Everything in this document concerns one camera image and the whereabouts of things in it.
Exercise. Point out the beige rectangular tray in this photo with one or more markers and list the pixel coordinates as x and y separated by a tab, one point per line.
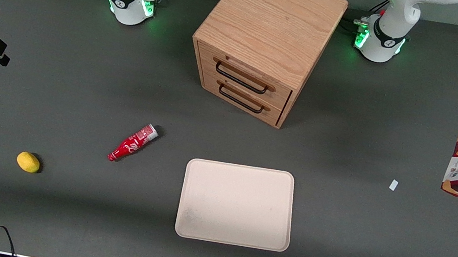
236	205

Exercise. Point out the small white paper tag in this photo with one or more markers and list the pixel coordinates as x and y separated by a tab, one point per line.
393	185

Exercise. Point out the yellow lemon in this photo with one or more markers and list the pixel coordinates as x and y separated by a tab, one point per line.
28	162

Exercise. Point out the red cola bottle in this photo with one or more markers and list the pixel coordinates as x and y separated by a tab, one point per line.
132	143

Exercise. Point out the wooden drawer front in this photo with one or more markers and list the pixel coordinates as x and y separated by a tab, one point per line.
211	83
282	95

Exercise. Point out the wooden drawer cabinet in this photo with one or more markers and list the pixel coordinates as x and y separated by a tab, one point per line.
271	23

